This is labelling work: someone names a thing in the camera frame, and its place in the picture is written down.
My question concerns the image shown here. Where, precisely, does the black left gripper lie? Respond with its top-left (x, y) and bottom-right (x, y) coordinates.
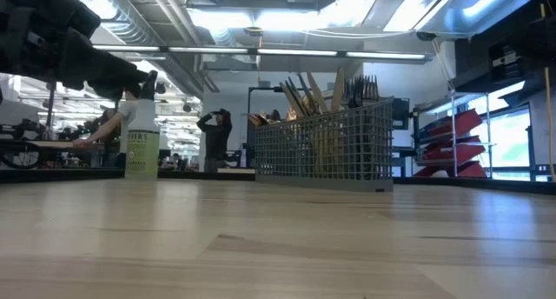
top-left (19, 0), bottom-right (149, 102)

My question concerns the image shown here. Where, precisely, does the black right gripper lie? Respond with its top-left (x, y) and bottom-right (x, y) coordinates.
top-left (488, 41), bottom-right (525, 82)

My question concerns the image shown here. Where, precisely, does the green spray bottle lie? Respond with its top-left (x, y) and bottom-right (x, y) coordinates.
top-left (124, 70), bottom-right (161, 182)

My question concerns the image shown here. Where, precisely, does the grey mesh cutlery basket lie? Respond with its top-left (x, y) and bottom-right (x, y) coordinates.
top-left (255, 96), bottom-right (395, 193)

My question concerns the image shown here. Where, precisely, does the metal shelf rack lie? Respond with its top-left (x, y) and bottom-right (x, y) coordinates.
top-left (410, 90), bottom-right (499, 179)

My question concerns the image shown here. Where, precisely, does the red storage bin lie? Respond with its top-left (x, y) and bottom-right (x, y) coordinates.
top-left (413, 159), bottom-right (488, 178)
top-left (427, 136), bottom-right (487, 162)
top-left (427, 108), bottom-right (484, 138)

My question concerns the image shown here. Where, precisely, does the distant work table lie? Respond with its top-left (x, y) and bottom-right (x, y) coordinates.
top-left (0, 137), bottom-right (109, 169)

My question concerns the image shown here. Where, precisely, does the black monitor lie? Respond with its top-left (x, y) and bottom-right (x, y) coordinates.
top-left (393, 97), bottom-right (412, 131)

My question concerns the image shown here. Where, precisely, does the long ceiling light tube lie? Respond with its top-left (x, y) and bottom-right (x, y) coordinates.
top-left (93, 44), bottom-right (431, 61)

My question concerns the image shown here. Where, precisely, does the large silver ceiling duct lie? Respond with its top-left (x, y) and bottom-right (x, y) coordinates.
top-left (381, 0), bottom-right (544, 36)

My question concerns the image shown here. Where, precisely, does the yellow extension cord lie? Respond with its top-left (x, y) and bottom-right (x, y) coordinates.
top-left (538, 3), bottom-right (556, 181)

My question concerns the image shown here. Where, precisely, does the black stand frame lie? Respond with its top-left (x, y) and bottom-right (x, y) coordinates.
top-left (247, 85), bottom-right (312, 126)

